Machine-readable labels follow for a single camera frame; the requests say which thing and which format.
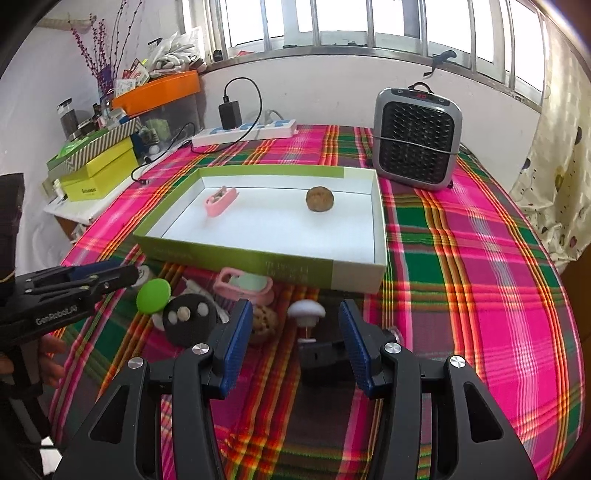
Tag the brown walnut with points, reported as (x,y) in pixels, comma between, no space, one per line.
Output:
(320,199)
(264,323)

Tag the black rectangular device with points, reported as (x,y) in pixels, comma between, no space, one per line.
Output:
(323,364)

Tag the purple flower branches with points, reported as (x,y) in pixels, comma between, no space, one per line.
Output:
(99,50)

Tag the green and white cardboard box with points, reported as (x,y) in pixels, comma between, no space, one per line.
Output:
(277,226)

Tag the window with metal bars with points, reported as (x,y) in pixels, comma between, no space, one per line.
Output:
(323,50)

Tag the colourful card packets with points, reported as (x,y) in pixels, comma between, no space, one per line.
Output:
(131,76)

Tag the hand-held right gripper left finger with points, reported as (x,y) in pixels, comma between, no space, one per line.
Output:
(238,344)

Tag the black round device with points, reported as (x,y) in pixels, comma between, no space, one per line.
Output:
(184,330)

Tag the grey and black fan heater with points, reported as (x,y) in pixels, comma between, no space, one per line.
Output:
(415,138)

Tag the small white ball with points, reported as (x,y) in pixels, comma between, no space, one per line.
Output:
(155,149)

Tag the person's left hand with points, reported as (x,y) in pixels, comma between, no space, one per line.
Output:
(51,364)

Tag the white round device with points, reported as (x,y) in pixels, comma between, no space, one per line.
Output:
(144,277)

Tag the spotted cream curtain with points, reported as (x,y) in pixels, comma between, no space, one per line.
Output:
(554,175)

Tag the white mushroom-shaped holder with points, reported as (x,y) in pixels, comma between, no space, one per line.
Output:
(305,310)

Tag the pink plaid tablecloth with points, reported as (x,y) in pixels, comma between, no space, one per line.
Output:
(461,277)

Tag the black curved hook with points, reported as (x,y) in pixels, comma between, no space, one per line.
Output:
(444,55)

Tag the pink clip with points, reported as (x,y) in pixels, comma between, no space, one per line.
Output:
(220,201)
(224,281)

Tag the white and blue power strip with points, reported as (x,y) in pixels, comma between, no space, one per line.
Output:
(258,131)

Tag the green mushroom-shaped holder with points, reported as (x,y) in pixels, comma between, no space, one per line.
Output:
(153,297)

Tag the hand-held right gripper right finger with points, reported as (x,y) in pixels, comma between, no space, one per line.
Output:
(355,344)

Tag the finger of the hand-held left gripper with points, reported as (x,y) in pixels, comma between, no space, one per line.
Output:
(94,269)
(69,284)

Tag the yellow-green cardboard box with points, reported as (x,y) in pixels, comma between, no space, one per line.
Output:
(97,175)

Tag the dark glass jar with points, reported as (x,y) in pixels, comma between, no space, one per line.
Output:
(68,120)

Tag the white plastic bag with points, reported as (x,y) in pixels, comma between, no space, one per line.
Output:
(178,48)

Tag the grey zigzag striped box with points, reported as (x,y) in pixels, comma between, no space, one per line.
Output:
(106,141)

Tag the orange plastic tray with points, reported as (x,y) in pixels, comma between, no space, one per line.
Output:
(157,92)

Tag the black charger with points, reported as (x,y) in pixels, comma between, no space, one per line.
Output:
(230,115)

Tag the clear plastic storage box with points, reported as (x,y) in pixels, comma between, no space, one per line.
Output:
(178,117)

